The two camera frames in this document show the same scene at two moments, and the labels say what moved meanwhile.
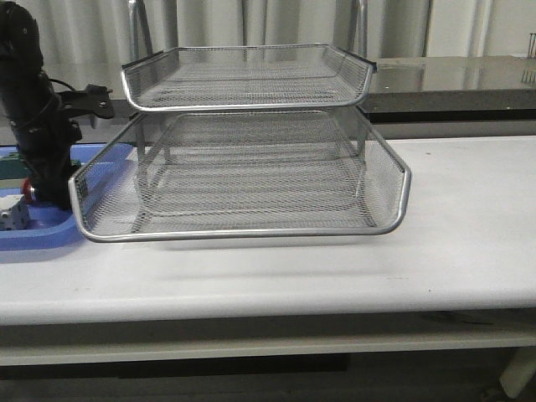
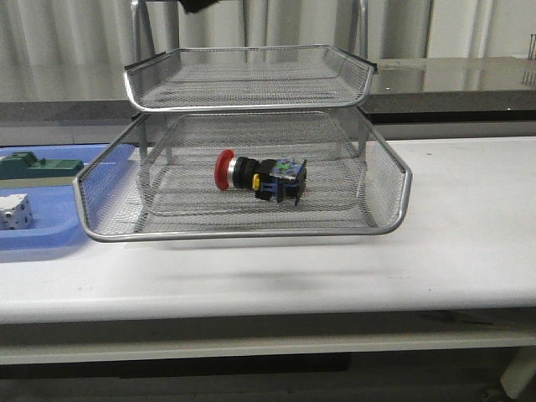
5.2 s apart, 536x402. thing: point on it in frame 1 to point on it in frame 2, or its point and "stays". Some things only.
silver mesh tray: (211, 175) stays
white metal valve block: (13, 213) stays
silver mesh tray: (211, 77) stays
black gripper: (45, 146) to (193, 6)
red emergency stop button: (28, 190) to (270, 178)
